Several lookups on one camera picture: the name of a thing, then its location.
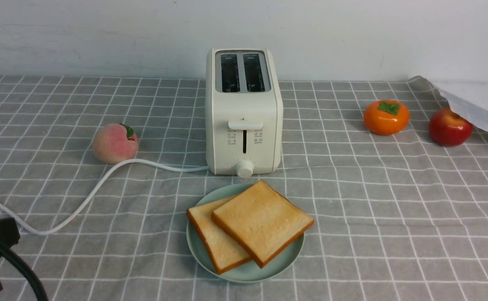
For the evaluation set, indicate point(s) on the toast slice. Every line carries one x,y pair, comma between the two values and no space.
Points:
224,252
262,221

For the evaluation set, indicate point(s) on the pink peach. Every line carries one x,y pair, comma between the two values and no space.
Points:
114,143

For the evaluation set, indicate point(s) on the pale green plate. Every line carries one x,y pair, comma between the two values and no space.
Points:
248,272

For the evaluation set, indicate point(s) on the white two-slot toaster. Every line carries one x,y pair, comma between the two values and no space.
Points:
244,112

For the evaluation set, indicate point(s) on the grey checked tablecloth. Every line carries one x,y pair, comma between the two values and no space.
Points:
397,218

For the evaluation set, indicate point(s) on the orange persimmon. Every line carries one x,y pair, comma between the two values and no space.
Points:
386,117

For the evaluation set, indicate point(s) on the red apple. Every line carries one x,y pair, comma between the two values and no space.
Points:
449,129

